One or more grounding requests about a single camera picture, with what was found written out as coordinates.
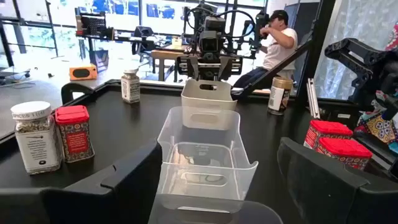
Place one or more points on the black camera rig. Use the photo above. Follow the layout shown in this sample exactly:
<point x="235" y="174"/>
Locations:
<point x="93" y="25"/>

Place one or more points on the orange speaker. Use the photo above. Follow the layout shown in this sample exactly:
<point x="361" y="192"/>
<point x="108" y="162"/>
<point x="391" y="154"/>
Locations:
<point x="82" y="73"/>

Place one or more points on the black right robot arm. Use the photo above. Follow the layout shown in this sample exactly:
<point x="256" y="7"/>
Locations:
<point x="214" y="23"/>

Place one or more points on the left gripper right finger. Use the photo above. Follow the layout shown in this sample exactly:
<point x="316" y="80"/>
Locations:
<point x="342" y="199"/>

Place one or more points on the white slats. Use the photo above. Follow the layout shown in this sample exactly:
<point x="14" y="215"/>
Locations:
<point x="312" y="99"/>

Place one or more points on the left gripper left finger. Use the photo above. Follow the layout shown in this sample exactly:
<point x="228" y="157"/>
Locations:
<point x="77" y="205"/>

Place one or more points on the clear plastic bin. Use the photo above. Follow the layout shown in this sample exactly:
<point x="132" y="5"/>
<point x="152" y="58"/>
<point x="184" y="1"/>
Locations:
<point x="202" y="186"/>

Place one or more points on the colourful patterned cloth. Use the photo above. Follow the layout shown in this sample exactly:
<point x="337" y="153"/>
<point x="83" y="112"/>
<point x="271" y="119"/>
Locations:
<point x="377" y="127"/>

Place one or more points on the gold-lid spice jar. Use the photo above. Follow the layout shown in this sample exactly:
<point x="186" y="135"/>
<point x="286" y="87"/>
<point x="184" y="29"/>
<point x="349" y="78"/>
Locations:
<point x="280" y="96"/>

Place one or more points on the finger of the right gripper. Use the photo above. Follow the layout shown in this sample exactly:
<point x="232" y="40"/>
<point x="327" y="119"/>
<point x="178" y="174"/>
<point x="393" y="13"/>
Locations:
<point x="226" y="67"/>
<point x="192" y="67"/>

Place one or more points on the black office chair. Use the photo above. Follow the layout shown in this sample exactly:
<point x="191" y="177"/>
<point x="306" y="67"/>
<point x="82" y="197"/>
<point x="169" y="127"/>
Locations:
<point x="143" y="32"/>

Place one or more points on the person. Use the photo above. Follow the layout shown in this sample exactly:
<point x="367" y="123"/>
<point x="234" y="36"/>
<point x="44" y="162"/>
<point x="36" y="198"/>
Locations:
<point x="280" y="49"/>

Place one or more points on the red-lid paprika tin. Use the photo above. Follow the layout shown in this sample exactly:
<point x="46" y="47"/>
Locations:
<point x="329" y="133"/>
<point x="74" y="140"/>
<point x="345" y="152"/>

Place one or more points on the wooden table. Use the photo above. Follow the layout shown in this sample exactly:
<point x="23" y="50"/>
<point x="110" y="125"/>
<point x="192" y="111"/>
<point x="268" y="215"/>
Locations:
<point x="164" y="55"/>

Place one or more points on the white-lid spice jar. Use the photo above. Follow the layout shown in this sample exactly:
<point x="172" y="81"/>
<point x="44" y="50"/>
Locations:
<point x="130" y="88"/>
<point x="37" y="146"/>

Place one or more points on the white plastic bin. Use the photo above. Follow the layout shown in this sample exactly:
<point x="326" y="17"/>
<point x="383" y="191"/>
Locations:
<point x="208" y="99"/>

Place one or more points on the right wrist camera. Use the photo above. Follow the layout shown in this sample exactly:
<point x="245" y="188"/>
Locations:
<point x="210" y="43"/>

